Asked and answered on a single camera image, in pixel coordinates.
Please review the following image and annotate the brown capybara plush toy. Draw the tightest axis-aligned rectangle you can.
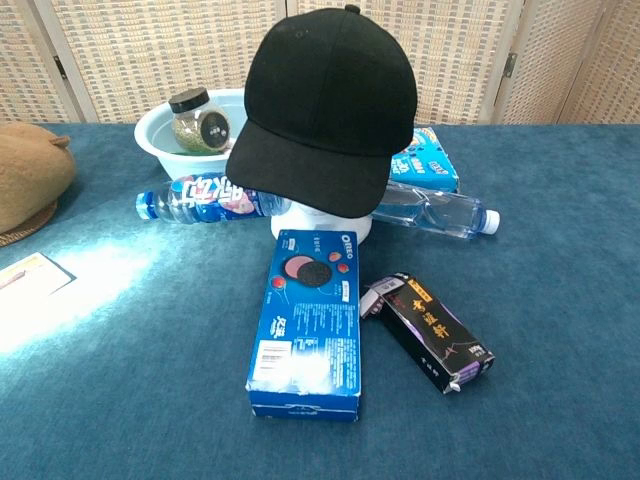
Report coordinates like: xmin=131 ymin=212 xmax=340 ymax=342
xmin=0 ymin=121 xmax=77 ymax=235

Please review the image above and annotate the black carton with purple trim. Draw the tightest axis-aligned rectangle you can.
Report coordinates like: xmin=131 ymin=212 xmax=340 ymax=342
xmin=359 ymin=272 xmax=496 ymax=396

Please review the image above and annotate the printed paper card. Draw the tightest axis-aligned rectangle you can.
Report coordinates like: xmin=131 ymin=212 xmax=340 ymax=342
xmin=0 ymin=252 xmax=77 ymax=301

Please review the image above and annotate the clear water bottle white cap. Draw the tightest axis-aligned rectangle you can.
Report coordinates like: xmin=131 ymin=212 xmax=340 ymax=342
xmin=372 ymin=179 xmax=502 ymax=241

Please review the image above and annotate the blue label drink bottle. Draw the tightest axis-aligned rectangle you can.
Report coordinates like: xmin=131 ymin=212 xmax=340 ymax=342
xmin=134 ymin=175 xmax=294 ymax=226

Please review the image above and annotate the light blue plastic basin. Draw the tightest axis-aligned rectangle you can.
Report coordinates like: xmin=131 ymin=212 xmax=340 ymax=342
xmin=133 ymin=87 xmax=247 ymax=180

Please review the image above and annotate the white foam mannequin head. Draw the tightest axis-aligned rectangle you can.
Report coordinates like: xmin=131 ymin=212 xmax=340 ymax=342
xmin=269 ymin=202 xmax=374 ymax=247

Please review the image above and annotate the woven folding screen panel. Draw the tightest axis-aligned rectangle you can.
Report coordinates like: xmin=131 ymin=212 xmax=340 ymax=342
xmin=34 ymin=0 xmax=294 ymax=124
xmin=287 ymin=0 xmax=534 ymax=126
xmin=494 ymin=0 xmax=640 ymax=126
xmin=0 ymin=0 xmax=84 ymax=124

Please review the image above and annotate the blue chocolate chip cookie box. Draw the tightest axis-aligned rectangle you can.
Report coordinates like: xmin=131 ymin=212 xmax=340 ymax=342
xmin=388 ymin=126 xmax=461 ymax=194

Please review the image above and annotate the blue Oreo cookie box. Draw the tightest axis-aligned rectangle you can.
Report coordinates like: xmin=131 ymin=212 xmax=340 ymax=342
xmin=244 ymin=228 xmax=364 ymax=422

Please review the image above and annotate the glass jar with black lid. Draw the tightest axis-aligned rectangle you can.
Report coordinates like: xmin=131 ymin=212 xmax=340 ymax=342
xmin=167 ymin=86 xmax=232 ymax=155

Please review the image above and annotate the woven round coaster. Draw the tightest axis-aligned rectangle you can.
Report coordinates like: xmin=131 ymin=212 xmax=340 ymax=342
xmin=0 ymin=202 xmax=60 ymax=249

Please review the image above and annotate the blue tablecloth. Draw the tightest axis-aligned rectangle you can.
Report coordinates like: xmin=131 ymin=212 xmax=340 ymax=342
xmin=0 ymin=122 xmax=640 ymax=480

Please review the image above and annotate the black baseball cap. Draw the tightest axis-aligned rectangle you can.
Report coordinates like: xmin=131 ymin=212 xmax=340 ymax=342
xmin=224 ymin=3 xmax=419 ymax=219

